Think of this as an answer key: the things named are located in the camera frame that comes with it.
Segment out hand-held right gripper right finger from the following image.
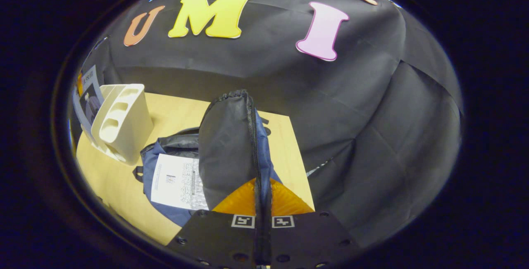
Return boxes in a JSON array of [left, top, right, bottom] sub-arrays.
[[266, 177, 361, 269]]

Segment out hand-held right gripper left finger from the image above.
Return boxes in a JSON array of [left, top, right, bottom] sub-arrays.
[[166, 174, 265, 269]]

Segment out pale blue book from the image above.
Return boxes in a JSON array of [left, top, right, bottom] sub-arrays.
[[72, 64, 106, 138]]

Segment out cream plastic bookshelf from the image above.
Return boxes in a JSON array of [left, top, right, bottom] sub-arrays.
[[90, 83, 155, 166]]

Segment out white book with grey print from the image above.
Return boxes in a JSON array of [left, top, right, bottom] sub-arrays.
[[150, 153, 210, 211]]

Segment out blue schoolbag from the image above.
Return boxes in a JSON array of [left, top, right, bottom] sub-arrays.
[[133, 89, 284, 227]]

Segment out black backdrop cloth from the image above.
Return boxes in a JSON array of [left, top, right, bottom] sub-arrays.
[[70, 0, 463, 249]]

